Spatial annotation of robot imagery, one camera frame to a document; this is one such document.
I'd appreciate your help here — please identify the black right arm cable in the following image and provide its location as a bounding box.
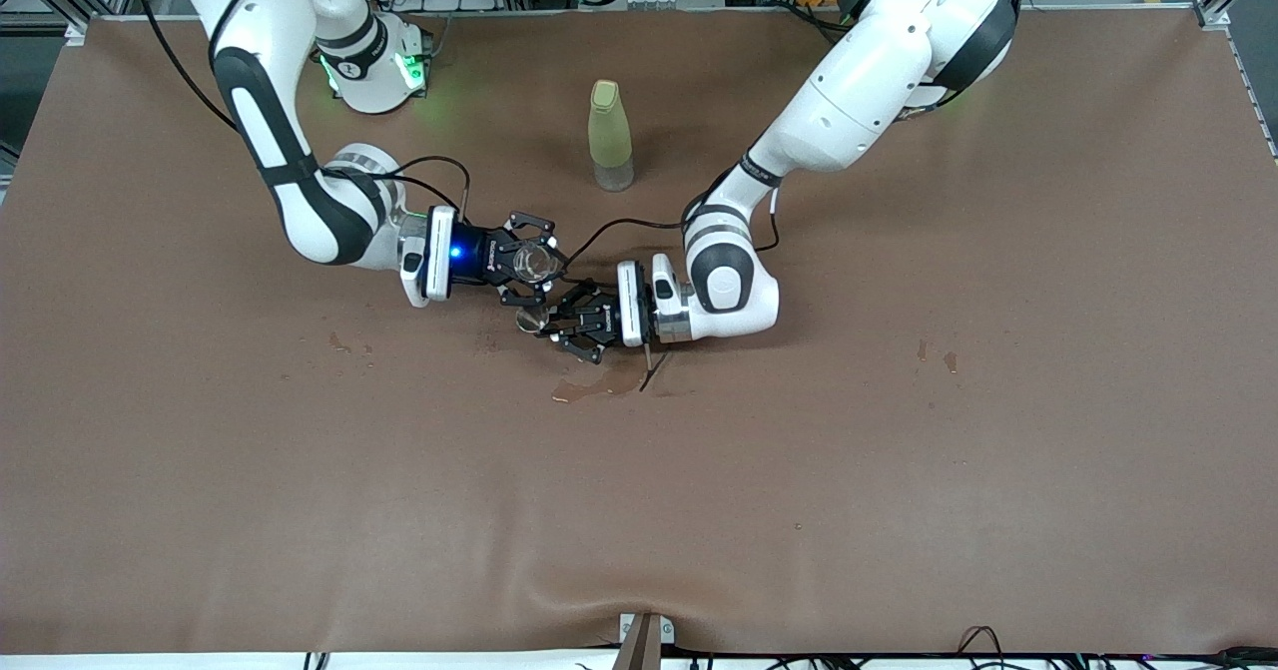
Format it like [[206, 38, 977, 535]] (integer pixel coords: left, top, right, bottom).
[[128, 0, 472, 214]]

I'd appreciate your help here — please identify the grey metal table bracket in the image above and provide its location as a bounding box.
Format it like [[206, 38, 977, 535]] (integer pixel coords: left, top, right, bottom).
[[619, 613, 676, 647]]

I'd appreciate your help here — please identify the brown spilled liquid puddle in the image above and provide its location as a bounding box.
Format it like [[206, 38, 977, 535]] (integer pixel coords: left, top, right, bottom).
[[551, 350, 650, 404]]

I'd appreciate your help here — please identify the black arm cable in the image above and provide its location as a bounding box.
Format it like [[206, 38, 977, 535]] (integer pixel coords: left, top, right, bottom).
[[564, 186, 785, 393], [128, 0, 472, 214]]

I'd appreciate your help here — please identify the yellow-green bottle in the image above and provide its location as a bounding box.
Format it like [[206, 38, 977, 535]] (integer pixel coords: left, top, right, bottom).
[[587, 79, 636, 193]]

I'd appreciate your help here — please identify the clear glass measuring cup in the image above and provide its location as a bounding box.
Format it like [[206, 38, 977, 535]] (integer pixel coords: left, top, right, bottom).
[[514, 236, 560, 284]]

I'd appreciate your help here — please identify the brown table mat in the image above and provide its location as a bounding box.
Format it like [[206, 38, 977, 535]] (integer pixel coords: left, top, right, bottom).
[[0, 6, 1278, 656]]

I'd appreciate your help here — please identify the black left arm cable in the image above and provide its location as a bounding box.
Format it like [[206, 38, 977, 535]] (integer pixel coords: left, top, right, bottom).
[[564, 186, 785, 393]]

